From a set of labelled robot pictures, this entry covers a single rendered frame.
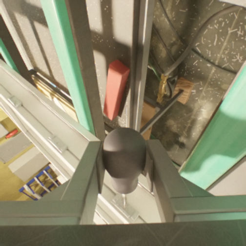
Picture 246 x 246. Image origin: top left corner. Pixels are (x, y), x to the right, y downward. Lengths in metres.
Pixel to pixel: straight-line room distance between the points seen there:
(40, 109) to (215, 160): 0.40
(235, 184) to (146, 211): 0.15
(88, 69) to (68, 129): 0.17
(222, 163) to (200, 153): 0.02
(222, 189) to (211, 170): 0.05
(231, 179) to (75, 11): 0.25
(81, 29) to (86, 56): 0.04
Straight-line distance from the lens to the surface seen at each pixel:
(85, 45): 0.26
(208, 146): 0.17
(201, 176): 0.21
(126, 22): 0.54
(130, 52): 0.57
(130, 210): 0.32
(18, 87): 0.57
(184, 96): 1.26
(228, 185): 0.23
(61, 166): 0.86
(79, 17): 0.25
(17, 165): 9.82
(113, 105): 0.71
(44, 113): 0.46
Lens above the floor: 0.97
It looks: 27 degrees down
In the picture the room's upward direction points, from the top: 131 degrees counter-clockwise
